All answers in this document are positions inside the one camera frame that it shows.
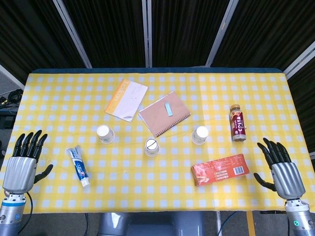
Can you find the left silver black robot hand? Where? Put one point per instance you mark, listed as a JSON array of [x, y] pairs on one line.
[[19, 172]]

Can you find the light blue paper strip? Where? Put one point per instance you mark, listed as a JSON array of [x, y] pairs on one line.
[[168, 108]]

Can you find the blue white toothpaste tube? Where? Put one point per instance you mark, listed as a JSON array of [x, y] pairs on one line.
[[78, 167]]

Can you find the yellow floor tape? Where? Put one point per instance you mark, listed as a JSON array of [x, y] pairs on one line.
[[250, 223]]

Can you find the grey robot torso base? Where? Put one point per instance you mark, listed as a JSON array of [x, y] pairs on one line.
[[147, 226]]

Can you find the yellow white checkered tablecloth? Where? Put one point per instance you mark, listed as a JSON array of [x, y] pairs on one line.
[[147, 189]]

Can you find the paper cup blue flower print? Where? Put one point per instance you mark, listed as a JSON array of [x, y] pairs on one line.
[[106, 135]]

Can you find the paper cup black line base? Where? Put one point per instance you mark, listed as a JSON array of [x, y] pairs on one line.
[[151, 148]]

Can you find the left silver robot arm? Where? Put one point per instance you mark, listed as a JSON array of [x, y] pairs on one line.
[[9, 216]]

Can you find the paper cup green leaf print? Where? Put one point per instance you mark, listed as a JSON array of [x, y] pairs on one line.
[[199, 135]]

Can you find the orange white booklet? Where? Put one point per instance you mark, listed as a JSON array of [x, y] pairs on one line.
[[128, 98]]

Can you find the white partition frame post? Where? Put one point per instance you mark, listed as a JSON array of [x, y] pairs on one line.
[[12, 76], [73, 37], [299, 59], [147, 32], [220, 34]]

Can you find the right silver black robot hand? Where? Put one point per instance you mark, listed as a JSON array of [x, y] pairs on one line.
[[286, 177]]

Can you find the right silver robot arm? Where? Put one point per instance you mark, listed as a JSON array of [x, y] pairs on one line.
[[299, 221]]

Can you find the orange cardboard snack box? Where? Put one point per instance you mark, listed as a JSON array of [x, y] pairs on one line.
[[219, 169]]

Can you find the dark curtain panel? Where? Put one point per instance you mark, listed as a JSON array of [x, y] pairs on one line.
[[184, 32], [304, 93], [110, 32], [29, 29], [265, 32]]

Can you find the brown spiral notebook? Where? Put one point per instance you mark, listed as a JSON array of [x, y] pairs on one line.
[[160, 115]]

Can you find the red coffee drink bottle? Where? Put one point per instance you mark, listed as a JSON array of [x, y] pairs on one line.
[[238, 124]]

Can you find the blue table edge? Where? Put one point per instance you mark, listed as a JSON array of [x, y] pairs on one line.
[[157, 70]]

